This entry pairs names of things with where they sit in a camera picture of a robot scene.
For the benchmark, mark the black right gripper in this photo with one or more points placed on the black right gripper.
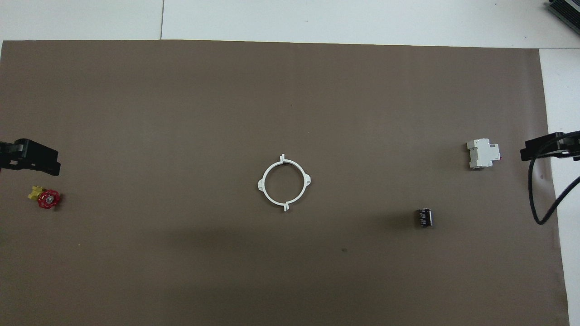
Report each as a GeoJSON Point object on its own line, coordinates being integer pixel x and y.
{"type": "Point", "coordinates": [550, 151]}

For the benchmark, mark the brown paper table mat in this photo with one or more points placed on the brown paper table mat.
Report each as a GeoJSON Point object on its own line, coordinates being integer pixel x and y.
{"type": "Point", "coordinates": [362, 90]}

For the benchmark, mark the white circuit breaker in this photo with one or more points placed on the white circuit breaker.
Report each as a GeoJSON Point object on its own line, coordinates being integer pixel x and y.
{"type": "Point", "coordinates": [482, 154]}

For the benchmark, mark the red handwheel brass valve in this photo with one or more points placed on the red handwheel brass valve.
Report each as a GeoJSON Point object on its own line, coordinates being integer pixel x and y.
{"type": "Point", "coordinates": [48, 199]}

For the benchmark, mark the black cylindrical capacitor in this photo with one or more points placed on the black cylindrical capacitor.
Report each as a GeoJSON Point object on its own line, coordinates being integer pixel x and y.
{"type": "Point", "coordinates": [424, 218]}

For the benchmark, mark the grey ribbed device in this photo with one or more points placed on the grey ribbed device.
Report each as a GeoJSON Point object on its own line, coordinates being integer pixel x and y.
{"type": "Point", "coordinates": [566, 10]}

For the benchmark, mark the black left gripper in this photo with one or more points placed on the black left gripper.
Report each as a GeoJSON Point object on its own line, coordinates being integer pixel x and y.
{"type": "Point", "coordinates": [38, 158]}

